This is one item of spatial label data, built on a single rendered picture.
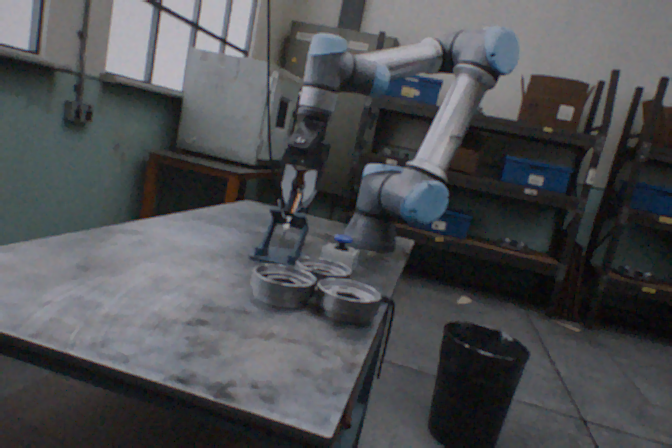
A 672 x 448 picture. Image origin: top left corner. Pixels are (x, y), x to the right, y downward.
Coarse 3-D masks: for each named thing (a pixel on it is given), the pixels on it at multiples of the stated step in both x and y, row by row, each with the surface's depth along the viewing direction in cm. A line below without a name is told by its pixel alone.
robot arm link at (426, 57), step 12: (444, 36) 133; (396, 48) 127; (408, 48) 128; (420, 48) 129; (432, 48) 131; (444, 48) 131; (372, 60) 122; (384, 60) 123; (396, 60) 125; (408, 60) 127; (420, 60) 129; (432, 60) 131; (444, 60) 132; (396, 72) 126; (408, 72) 129; (420, 72) 132; (432, 72) 135; (444, 72) 136
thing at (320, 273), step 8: (296, 264) 90; (304, 264) 94; (320, 264) 96; (328, 264) 96; (336, 264) 96; (312, 272) 87; (320, 272) 86; (328, 272) 93; (336, 272) 93; (344, 272) 94
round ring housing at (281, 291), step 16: (256, 272) 78; (272, 272) 85; (288, 272) 86; (304, 272) 85; (256, 288) 78; (272, 288) 76; (288, 288) 76; (304, 288) 77; (272, 304) 77; (288, 304) 77; (304, 304) 79
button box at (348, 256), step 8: (328, 248) 104; (336, 248) 105; (344, 248) 106; (352, 248) 109; (320, 256) 104; (328, 256) 104; (336, 256) 104; (344, 256) 103; (352, 256) 103; (344, 264) 103; (352, 264) 104
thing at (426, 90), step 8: (392, 80) 420; (400, 80) 419; (408, 80) 451; (424, 80) 415; (432, 80) 413; (440, 80) 412; (392, 88) 421; (400, 88) 420; (408, 88) 419; (416, 88) 418; (424, 88) 417; (432, 88) 416; (440, 88) 414; (392, 96) 422; (400, 96) 421; (408, 96) 420; (416, 96) 419; (424, 96) 418; (432, 96) 417; (432, 104) 417
